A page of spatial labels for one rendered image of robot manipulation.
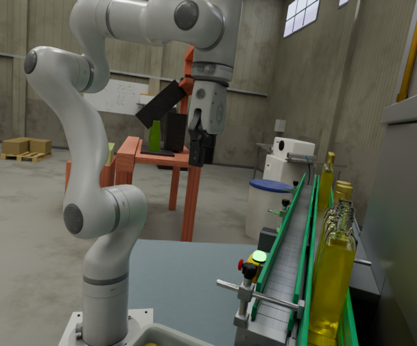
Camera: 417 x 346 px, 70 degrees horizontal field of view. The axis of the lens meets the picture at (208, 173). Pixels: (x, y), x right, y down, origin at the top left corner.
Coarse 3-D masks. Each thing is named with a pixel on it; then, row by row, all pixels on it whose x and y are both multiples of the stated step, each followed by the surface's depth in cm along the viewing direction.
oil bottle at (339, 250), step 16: (336, 240) 57; (352, 240) 56; (320, 256) 62; (336, 256) 57; (352, 256) 56; (320, 272) 58; (336, 272) 57; (320, 288) 59; (336, 288) 58; (320, 304) 59; (336, 304) 58; (320, 320) 59; (336, 320) 58
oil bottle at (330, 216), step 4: (328, 216) 69; (332, 216) 68; (324, 220) 70; (328, 220) 68; (324, 224) 68; (320, 236) 73; (320, 240) 69; (320, 244) 69; (316, 256) 73; (316, 260) 70; (316, 264) 70; (312, 280) 71; (312, 284) 71
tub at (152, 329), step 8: (144, 328) 61; (152, 328) 62; (160, 328) 61; (168, 328) 62; (136, 336) 58; (144, 336) 60; (152, 336) 62; (160, 336) 62; (168, 336) 61; (176, 336) 60; (184, 336) 60; (128, 344) 56; (136, 344) 58; (144, 344) 60; (160, 344) 62; (168, 344) 61; (176, 344) 60; (184, 344) 60; (192, 344) 59; (200, 344) 59; (208, 344) 59
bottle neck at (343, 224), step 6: (342, 210) 57; (348, 210) 56; (354, 210) 56; (342, 216) 57; (348, 216) 56; (336, 222) 59; (342, 222) 57; (348, 222) 57; (336, 228) 58; (342, 228) 57; (348, 228) 57
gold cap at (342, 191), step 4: (336, 188) 68; (340, 188) 67; (344, 188) 67; (348, 188) 66; (352, 188) 67; (336, 192) 68; (340, 192) 67; (344, 192) 67; (348, 192) 67; (336, 196) 68; (340, 196) 67; (344, 196) 67; (348, 196) 67; (336, 200) 68; (336, 204) 68
